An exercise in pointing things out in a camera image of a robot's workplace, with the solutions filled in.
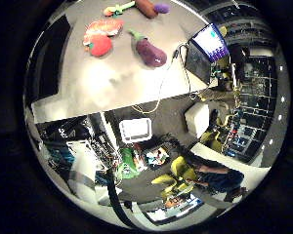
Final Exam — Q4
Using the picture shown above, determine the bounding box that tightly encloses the purple eggplant plush toy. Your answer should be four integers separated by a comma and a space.
126, 28, 169, 68

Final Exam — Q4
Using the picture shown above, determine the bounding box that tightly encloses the red tomato plush toy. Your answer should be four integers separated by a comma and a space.
83, 33, 114, 58

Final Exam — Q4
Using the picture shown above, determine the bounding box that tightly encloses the red white steak plush toy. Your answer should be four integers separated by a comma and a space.
82, 18, 125, 45

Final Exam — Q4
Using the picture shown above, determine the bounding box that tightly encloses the bin of colourful toys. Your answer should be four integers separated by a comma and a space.
143, 145, 170, 170

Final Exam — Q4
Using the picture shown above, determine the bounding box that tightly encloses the black container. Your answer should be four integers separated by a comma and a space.
25, 16, 71, 102

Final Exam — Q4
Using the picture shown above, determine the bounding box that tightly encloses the white box device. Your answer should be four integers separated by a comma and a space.
118, 117, 153, 144

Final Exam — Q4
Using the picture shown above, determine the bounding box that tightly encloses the green bag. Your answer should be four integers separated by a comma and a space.
116, 147, 141, 180

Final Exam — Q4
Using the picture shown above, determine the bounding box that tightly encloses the white box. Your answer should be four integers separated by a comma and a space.
184, 101, 211, 139

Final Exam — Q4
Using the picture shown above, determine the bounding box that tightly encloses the yellow green chair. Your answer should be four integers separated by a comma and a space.
150, 155, 199, 199

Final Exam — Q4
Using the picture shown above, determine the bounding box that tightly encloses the person in dark shirt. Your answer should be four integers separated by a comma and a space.
185, 152, 248, 203

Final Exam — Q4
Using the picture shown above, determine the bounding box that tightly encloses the open laptop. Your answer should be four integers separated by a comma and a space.
185, 22, 230, 86

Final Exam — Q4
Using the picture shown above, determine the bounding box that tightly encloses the storage shelf rack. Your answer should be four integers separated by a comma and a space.
228, 55, 279, 160

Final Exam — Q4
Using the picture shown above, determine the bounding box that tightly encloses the small purple plush toy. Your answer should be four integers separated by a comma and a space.
153, 2, 171, 15

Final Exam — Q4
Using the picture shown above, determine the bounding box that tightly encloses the white cable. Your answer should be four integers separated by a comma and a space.
130, 48, 199, 115

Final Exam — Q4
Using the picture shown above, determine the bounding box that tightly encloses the black cable bundle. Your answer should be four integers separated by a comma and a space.
105, 169, 141, 228

